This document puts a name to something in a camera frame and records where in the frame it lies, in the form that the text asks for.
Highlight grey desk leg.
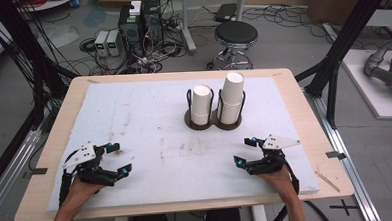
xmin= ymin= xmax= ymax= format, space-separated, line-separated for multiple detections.
xmin=178 ymin=0 xmax=199 ymax=56

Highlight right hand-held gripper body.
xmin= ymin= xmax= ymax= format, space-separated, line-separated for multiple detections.
xmin=244 ymin=132 xmax=303 ymax=176

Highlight person's right hand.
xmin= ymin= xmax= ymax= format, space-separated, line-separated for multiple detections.
xmin=257 ymin=166 xmax=298 ymax=200

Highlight tangle of floor cables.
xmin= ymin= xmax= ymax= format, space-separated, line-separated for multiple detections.
xmin=77 ymin=10 xmax=190 ymax=78

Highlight person's legs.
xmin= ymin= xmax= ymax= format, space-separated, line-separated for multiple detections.
xmin=125 ymin=208 xmax=243 ymax=221

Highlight black flat device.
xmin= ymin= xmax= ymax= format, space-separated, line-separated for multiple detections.
xmin=213 ymin=3 xmax=238 ymax=24

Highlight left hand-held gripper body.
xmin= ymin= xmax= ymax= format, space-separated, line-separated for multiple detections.
xmin=60 ymin=139 xmax=120 ymax=189

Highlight black round stool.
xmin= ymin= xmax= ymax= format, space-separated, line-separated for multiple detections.
xmin=204 ymin=20 xmax=260 ymax=72

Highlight thin wooden stick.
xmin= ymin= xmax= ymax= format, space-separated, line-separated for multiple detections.
xmin=314 ymin=168 xmax=342 ymax=194

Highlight black frame post with cables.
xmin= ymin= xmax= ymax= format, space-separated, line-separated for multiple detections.
xmin=0 ymin=0 xmax=73 ymax=133

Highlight white platform board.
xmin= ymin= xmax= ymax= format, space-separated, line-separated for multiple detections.
xmin=340 ymin=46 xmax=392 ymax=123

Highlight person's left hand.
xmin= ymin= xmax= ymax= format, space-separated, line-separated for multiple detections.
xmin=65 ymin=174 xmax=106 ymax=210

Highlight black tape cross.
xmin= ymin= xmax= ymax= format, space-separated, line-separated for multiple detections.
xmin=329 ymin=198 xmax=360 ymax=218

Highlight small white box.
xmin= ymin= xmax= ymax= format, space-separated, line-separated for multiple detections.
xmin=128 ymin=0 xmax=144 ymax=17

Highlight grey bench power supply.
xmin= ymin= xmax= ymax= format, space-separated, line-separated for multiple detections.
xmin=93 ymin=29 xmax=111 ymax=58
xmin=105 ymin=29 xmax=123 ymax=57

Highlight short stack of white cups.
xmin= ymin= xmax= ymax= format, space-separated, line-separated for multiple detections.
xmin=190 ymin=84 xmax=215 ymax=127

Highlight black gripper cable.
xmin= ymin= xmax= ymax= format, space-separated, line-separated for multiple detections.
xmin=56 ymin=148 xmax=86 ymax=210
xmin=271 ymin=153 xmax=334 ymax=221

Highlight white foam mat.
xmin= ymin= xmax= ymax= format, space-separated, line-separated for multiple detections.
xmin=41 ymin=72 xmax=322 ymax=212

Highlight cardboard box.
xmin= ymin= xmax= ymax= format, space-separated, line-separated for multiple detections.
xmin=306 ymin=0 xmax=392 ymax=28

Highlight aluminium floor rail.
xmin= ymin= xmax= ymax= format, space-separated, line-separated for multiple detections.
xmin=303 ymin=85 xmax=384 ymax=221
xmin=0 ymin=125 xmax=55 ymax=221

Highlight tall stack of white cups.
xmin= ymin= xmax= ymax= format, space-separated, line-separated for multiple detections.
xmin=216 ymin=71 xmax=247 ymax=126

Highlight black computer tower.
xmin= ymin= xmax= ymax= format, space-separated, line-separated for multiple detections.
xmin=116 ymin=4 xmax=147 ymax=59
xmin=141 ymin=0 xmax=164 ymax=45

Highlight brown cup holder black rods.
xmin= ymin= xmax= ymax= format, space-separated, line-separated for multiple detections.
xmin=182 ymin=84 xmax=248 ymax=133

